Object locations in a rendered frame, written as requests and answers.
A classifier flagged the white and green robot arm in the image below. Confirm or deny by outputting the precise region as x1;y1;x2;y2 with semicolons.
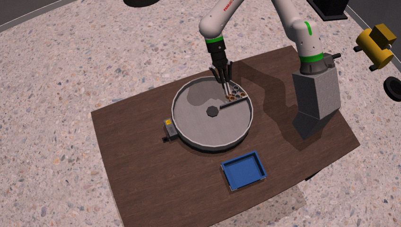
199;0;341;75

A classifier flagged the blue rectangular tray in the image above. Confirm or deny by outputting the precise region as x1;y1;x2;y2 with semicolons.
220;151;266;192

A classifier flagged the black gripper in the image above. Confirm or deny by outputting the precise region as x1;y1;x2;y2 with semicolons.
209;51;233;95

